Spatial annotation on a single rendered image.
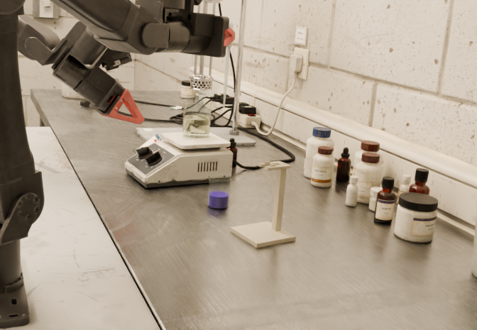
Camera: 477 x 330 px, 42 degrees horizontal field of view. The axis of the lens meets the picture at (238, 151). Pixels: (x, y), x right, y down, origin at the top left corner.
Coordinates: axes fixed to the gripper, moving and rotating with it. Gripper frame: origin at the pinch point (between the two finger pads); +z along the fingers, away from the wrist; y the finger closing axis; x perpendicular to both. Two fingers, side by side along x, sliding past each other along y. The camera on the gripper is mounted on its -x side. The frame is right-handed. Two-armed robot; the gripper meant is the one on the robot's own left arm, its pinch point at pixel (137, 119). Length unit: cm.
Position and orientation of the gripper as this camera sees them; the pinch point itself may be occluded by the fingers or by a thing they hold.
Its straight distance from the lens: 135.4
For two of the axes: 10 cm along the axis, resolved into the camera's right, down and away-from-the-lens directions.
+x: -5.3, 8.3, -1.7
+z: 7.3, 5.5, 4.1
